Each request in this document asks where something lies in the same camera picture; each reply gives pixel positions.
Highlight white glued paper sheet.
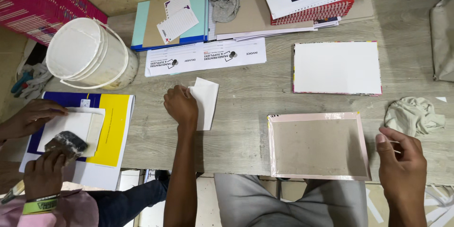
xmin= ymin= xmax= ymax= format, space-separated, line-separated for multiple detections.
xmin=36 ymin=107 xmax=106 ymax=158

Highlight beige fabric bag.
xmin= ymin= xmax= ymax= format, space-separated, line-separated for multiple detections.
xmin=429 ymin=0 xmax=454 ymax=82

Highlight beige crumpled cloth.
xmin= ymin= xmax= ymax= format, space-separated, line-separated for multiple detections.
xmin=384 ymin=96 xmax=446 ymax=137

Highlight brown board on folder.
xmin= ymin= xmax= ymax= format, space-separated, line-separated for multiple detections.
xmin=142 ymin=0 xmax=192 ymax=48

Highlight person's grey trousers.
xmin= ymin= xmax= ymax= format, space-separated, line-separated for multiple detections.
xmin=214 ymin=173 xmax=369 ymax=227

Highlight lined white note card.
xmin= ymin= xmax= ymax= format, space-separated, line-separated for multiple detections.
xmin=156 ymin=7 xmax=200 ymax=45
xmin=164 ymin=0 xmax=192 ymax=18

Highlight white-faced book cover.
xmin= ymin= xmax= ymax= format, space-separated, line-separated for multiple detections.
xmin=292 ymin=41 xmax=383 ymax=96

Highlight white printed form sheet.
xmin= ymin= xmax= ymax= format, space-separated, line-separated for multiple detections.
xmin=144 ymin=38 xmax=267 ymax=78

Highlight green wristband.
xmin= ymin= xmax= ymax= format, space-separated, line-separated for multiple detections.
xmin=22 ymin=193 xmax=61 ymax=215

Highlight person's right hand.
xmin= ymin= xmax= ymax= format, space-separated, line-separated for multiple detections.
xmin=375 ymin=127 xmax=428 ymax=202

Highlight pink woven mat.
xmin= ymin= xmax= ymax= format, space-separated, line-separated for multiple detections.
xmin=0 ymin=0 xmax=108 ymax=47

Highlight heap of rags and gloves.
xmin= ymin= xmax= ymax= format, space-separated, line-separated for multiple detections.
xmin=10 ymin=41 xmax=54 ymax=100

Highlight brown cardboard sheet stack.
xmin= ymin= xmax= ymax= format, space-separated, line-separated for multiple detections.
xmin=214 ymin=0 xmax=375 ymax=42

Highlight person's left hand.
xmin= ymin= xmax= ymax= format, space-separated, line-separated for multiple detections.
xmin=163 ymin=85 xmax=199 ymax=128

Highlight wooden-handled paint brush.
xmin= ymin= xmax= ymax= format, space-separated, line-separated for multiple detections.
xmin=1 ymin=179 xmax=26 ymax=205

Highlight black glue brush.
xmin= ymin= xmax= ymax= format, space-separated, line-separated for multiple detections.
xmin=44 ymin=131 xmax=88 ymax=165

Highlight teal and blue folder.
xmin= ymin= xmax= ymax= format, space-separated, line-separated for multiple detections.
xmin=130 ymin=0 xmax=210 ymax=52

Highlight white paper strips heap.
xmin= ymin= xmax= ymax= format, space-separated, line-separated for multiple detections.
xmin=424 ymin=184 xmax=454 ymax=227

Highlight stack of red spiral notebooks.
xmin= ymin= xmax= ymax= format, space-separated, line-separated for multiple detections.
xmin=270 ymin=0 xmax=355 ymax=26

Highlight white plastic bucket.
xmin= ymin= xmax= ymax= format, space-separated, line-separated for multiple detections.
xmin=46 ymin=17 xmax=140 ymax=91

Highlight yellow and blue poster sheet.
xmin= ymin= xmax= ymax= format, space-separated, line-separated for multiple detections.
xmin=19 ymin=91 xmax=135 ymax=191

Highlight pink-edged grey board cover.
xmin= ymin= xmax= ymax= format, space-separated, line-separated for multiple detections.
xmin=267 ymin=112 xmax=372 ymax=181

